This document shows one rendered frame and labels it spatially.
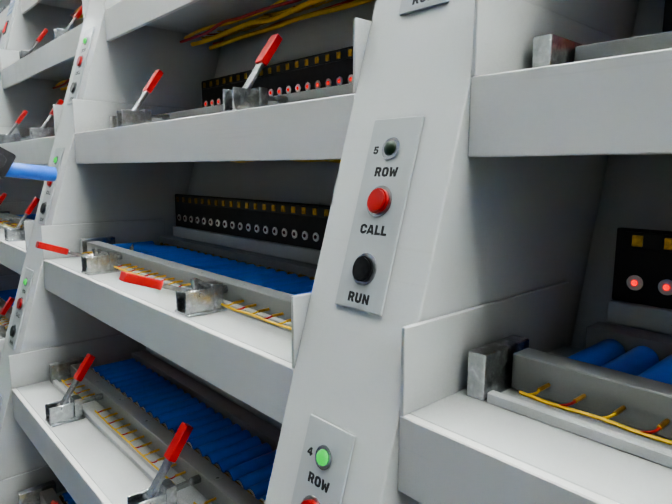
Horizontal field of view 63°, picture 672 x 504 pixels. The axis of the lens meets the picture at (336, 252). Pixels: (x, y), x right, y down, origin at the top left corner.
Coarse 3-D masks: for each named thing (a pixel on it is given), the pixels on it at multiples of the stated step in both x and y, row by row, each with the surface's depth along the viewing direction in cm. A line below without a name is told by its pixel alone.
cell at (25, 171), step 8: (16, 168) 66; (24, 168) 67; (32, 168) 67; (40, 168) 68; (48, 168) 69; (8, 176) 66; (16, 176) 66; (24, 176) 67; (32, 176) 67; (40, 176) 68; (48, 176) 68; (56, 176) 69
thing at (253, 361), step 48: (48, 240) 82; (96, 240) 84; (144, 240) 91; (240, 240) 76; (48, 288) 81; (96, 288) 65; (144, 288) 62; (144, 336) 56; (192, 336) 48; (240, 336) 44; (288, 336) 44; (240, 384) 43; (288, 384) 38
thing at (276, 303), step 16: (128, 256) 72; (144, 256) 70; (128, 272) 67; (144, 272) 66; (160, 272) 65; (176, 272) 62; (192, 272) 59; (208, 272) 59; (240, 288) 52; (256, 288) 51; (224, 304) 51; (240, 304) 52; (256, 304) 50; (272, 304) 48; (288, 304) 46; (288, 320) 45
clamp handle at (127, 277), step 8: (128, 280) 47; (136, 280) 47; (144, 280) 48; (152, 280) 48; (160, 280) 49; (192, 280) 51; (160, 288) 49; (168, 288) 49; (176, 288) 50; (184, 288) 50; (192, 288) 52
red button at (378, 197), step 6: (372, 192) 34; (378, 192) 34; (384, 192) 34; (372, 198) 34; (378, 198) 34; (384, 198) 33; (372, 204) 34; (378, 204) 34; (384, 204) 33; (372, 210) 34; (378, 210) 34
